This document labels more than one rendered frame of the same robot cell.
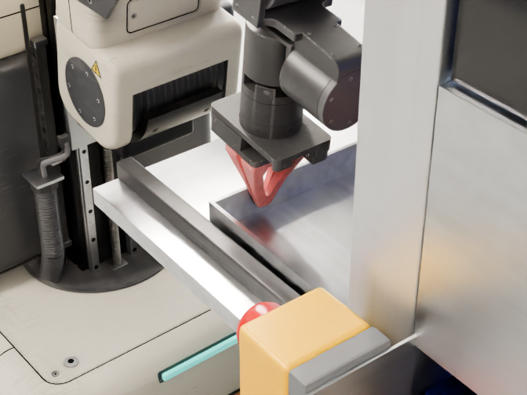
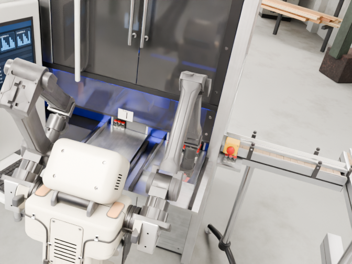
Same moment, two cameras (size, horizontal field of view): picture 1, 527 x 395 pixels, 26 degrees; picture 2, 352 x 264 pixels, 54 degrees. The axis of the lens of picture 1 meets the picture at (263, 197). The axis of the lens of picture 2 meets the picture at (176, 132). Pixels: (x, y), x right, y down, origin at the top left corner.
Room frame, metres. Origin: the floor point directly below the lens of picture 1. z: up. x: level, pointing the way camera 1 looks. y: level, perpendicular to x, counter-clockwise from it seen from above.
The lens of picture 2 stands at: (1.82, 0.89, 1.98)
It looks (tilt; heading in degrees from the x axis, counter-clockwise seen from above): 32 degrees down; 227
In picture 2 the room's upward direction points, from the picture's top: 10 degrees clockwise
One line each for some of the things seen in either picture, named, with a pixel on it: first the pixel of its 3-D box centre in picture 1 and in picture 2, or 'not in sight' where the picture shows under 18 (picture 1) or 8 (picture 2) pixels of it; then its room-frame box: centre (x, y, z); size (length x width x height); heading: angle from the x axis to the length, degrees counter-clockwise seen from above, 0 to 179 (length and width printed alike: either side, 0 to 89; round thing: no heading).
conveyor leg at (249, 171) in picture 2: not in sight; (236, 208); (0.36, -0.01, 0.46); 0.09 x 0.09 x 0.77; 37
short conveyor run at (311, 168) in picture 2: not in sight; (282, 156); (0.27, 0.11, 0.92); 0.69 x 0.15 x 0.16; 127
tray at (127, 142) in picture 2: not in sight; (117, 142); (1.01, -0.43, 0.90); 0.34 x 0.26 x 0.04; 37
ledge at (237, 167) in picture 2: not in sight; (230, 161); (0.52, -0.04, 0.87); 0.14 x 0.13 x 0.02; 37
